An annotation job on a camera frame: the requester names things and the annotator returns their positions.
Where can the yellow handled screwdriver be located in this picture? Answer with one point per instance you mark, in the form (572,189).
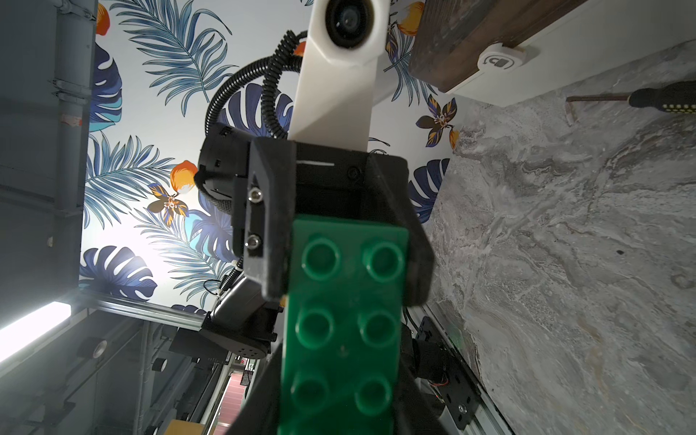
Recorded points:
(674,98)

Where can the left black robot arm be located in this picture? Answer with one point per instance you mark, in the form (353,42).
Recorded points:
(242,322)

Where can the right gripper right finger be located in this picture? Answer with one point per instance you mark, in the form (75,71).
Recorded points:
(412,413)

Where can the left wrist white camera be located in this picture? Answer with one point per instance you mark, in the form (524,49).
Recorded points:
(334,100)

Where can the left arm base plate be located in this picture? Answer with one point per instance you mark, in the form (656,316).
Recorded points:
(442,368)

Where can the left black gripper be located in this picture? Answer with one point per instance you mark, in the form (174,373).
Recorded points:
(274,180)

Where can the dark green long lego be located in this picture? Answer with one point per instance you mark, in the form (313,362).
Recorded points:
(343,325)

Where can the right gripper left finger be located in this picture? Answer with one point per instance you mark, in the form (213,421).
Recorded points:
(261,412)

